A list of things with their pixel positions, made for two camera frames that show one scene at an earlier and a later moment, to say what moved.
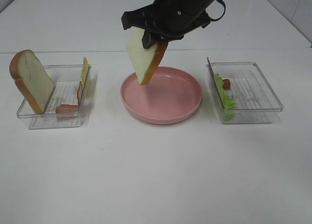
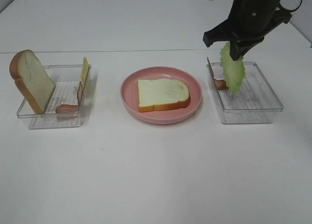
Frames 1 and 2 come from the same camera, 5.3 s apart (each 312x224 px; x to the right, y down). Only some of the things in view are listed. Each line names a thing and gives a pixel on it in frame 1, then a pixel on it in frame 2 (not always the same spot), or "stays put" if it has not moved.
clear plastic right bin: (256, 101) stays put
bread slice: (144, 60) -> (162, 93)
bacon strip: (67, 112) stays put
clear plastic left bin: (66, 78) stays put
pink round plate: (171, 94) stays put
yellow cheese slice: (85, 70) stays put
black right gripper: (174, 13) -> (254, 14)
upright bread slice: (35, 84) stays put
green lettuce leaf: (229, 107) -> (234, 70)
